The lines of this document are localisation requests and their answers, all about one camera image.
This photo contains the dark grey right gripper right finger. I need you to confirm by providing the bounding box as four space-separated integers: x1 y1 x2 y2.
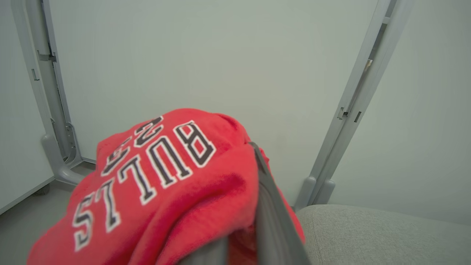
248 142 311 265

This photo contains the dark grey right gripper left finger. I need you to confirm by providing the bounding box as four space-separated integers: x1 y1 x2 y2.
178 236 229 265

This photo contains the grey partition post curved foot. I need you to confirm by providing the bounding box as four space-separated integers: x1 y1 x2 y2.
10 0 96 186

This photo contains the grey fabric sofa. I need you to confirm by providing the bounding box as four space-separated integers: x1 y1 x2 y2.
296 204 471 265

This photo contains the red Bulls basketball jersey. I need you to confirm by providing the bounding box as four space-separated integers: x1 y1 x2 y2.
26 108 306 265

